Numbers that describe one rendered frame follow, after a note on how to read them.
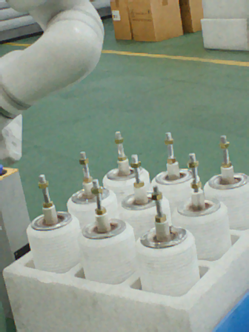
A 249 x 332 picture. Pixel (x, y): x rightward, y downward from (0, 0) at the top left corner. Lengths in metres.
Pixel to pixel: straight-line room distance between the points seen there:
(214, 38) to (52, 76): 3.32
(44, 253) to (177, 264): 0.26
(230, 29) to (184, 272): 2.98
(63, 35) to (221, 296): 0.53
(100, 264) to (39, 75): 0.43
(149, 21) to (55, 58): 3.97
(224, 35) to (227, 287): 2.98
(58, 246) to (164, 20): 3.66
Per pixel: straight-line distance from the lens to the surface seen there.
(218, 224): 1.11
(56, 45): 0.73
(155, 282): 1.03
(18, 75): 0.77
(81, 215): 1.23
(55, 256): 1.16
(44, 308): 1.19
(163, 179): 1.28
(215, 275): 1.06
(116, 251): 1.08
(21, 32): 6.33
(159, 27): 4.68
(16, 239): 1.32
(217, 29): 4.00
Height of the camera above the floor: 0.70
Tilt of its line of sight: 18 degrees down
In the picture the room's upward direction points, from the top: 10 degrees counter-clockwise
